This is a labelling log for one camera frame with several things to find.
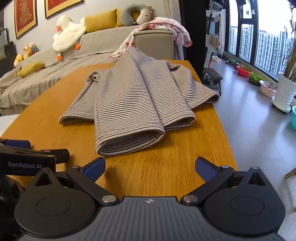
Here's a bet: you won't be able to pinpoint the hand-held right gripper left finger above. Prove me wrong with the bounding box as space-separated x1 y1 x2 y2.
31 157 120 206

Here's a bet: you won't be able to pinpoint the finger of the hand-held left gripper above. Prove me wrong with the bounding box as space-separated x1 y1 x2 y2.
0 138 32 150
23 149 70 163

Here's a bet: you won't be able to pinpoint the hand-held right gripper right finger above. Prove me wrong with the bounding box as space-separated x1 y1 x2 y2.
180 157 270 206

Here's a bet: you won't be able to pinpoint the striped knit sweater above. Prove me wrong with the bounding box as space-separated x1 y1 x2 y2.
58 47 220 156

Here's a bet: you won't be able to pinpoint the white clothes rack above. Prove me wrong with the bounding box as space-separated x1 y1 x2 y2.
206 0 226 67

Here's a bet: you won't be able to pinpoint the white flat object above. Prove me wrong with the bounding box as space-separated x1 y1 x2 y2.
0 113 26 137

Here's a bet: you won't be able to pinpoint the small yellow pillow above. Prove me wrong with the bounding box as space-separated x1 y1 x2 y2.
17 61 45 77

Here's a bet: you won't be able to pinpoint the black cabinet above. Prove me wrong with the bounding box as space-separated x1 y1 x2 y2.
0 56 18 78

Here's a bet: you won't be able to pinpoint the small yellow plush toy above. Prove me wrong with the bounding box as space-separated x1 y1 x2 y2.
13 54 24 67

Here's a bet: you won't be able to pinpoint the wooden chair leg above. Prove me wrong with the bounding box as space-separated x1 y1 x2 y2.
284 167 296 179

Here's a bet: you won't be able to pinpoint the dark wooden stool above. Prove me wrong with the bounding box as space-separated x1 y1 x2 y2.
203 68 223 96

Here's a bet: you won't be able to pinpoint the small colourful plush toys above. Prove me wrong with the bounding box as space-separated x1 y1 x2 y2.
23 42 39 57

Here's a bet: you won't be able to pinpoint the pink basin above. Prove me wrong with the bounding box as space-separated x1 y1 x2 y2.
259 80 277 98

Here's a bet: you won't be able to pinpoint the teal basin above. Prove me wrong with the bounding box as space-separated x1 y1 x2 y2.
290 106 296 130

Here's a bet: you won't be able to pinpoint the red basin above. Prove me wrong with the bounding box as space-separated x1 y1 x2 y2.
236 66 252 77

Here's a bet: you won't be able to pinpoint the white ribbed plant pot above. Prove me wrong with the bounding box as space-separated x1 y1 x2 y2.
272 72 296 113

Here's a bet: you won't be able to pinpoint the grey covered sofa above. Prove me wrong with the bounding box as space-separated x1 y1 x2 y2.
0 23 184 116

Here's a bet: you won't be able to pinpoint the white duck plush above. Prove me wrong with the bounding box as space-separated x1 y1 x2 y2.
52 15 86 61

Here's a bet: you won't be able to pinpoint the red framed figure picture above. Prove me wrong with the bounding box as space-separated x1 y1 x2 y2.
14 0 38 39

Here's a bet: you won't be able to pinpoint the beige hanging cloth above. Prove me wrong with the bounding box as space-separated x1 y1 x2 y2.
209 34 222 49

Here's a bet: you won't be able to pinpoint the large black framed window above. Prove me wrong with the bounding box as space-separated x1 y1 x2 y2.
228 0 296 82

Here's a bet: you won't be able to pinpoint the tall green plant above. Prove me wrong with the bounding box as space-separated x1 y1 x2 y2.
281 19 296 82

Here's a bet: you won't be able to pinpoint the large yellow cushion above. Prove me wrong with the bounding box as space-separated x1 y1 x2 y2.
85 9 117 33

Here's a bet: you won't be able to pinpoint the red framed character picture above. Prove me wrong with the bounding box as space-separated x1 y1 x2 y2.
44 0 84 19

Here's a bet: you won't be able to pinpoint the pink floral blanket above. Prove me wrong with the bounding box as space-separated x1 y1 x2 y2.
107 17 193 58

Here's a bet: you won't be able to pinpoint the grey neck pillow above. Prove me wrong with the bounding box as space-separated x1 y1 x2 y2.
121 3 146 26

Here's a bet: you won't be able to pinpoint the beige animal plush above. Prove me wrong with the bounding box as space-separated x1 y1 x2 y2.
136 6 153 25

